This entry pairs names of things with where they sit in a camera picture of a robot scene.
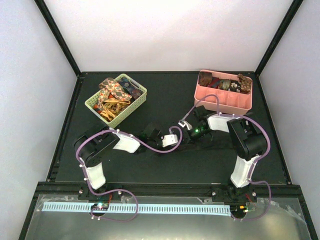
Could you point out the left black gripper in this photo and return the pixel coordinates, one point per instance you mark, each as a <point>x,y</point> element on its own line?
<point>168,147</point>

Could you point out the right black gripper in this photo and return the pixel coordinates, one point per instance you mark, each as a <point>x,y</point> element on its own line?
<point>187,138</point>

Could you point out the black necktie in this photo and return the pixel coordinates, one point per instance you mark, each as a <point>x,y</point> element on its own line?
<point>215,144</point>

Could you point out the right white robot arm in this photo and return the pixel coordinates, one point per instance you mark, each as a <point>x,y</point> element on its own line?
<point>250,141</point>

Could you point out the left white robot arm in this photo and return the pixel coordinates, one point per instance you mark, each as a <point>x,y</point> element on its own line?
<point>90,146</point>

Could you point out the rolled red tie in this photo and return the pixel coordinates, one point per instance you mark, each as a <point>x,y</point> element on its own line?
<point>215,82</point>

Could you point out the navy patterned necktie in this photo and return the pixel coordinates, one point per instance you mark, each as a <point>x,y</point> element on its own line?
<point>130,87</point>

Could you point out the rolled olive tie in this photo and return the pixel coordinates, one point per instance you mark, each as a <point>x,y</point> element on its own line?
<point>224,84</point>

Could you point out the pink divided organizer box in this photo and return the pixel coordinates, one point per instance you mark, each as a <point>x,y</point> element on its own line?
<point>224,101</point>

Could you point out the yellow necktie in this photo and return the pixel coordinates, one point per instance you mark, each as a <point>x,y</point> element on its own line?
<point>112,107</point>

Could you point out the rolled dark floral tie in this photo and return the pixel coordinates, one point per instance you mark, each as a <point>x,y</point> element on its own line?
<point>235,86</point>

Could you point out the rolled brown dotted tie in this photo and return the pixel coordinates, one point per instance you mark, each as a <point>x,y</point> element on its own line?
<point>245,84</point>

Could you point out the floral orange necktie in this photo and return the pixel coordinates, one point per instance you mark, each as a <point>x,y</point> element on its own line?
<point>109,89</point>

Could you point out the green plastic basket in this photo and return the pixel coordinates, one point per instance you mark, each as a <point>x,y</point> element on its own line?
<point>91,104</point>

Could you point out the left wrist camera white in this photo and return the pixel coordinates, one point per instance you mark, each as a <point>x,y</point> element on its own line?
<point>169,140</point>

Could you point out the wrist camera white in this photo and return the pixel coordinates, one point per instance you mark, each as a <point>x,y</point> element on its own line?
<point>169,140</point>
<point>185,124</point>

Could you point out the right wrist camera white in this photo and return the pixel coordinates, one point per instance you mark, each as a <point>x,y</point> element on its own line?
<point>185,124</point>

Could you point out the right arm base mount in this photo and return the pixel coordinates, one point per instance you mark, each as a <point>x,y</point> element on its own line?
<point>228,193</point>

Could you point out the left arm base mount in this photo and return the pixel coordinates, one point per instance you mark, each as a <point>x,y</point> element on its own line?
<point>86,194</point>

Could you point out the black aluminium front rail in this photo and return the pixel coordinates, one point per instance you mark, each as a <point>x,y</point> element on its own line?
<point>145,189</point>

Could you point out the light blue cable duct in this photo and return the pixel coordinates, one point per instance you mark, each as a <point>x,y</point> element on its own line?
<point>131,208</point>

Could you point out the right black frame post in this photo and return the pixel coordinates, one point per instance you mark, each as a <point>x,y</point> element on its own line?
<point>285,23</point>

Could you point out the black frame post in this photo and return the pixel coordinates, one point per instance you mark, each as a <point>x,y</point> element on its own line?
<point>49,19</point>
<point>285,23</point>

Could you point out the left black frame post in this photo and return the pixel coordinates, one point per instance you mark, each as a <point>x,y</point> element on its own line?
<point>49,19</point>

